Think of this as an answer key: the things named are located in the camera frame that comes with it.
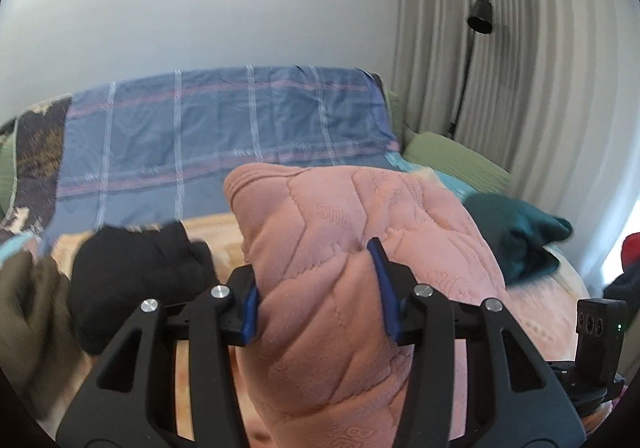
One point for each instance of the light blue cloth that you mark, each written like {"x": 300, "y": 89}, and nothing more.
{"x": 445, "y": 183}

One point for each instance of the grey-brown fluffy garment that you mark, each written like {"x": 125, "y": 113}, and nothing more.
{"x": 30, "y": 318}

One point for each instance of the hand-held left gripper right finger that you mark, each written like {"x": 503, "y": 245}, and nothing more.
{"x": 386, "y": 293}

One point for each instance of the grey curtain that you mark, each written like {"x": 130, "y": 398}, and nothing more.
{"x": 550, "y": 52}

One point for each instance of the dark printed bed cover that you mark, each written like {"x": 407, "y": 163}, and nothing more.
{"x": 40, "y": 152}

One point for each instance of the blue plaid quilt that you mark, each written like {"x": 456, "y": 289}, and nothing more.
{"x": 210, "y": 127}

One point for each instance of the pink quilted fleece garment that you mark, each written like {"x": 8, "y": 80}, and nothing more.
{"x": 325, "y": 238}

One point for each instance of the red object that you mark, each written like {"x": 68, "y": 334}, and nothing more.
{"x": 632, "y": 250}

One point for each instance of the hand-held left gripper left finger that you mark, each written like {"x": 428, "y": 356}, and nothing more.
{"x": 250, "y": 313}

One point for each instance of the dark cloth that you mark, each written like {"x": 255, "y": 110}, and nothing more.
{"x": 622, "y": 290}

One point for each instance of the teal garment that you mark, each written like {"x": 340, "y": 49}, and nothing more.
{"x": 515, "y": 233}

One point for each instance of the black garment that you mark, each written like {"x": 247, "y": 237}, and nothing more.
{"x": 135, "y": 268}

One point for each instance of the cream fleece blanket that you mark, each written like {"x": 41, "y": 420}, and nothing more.
{"x": 215, "y": 228}

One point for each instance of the black floor lamp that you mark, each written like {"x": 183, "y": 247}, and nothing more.
{"x": 481, "y": 15}

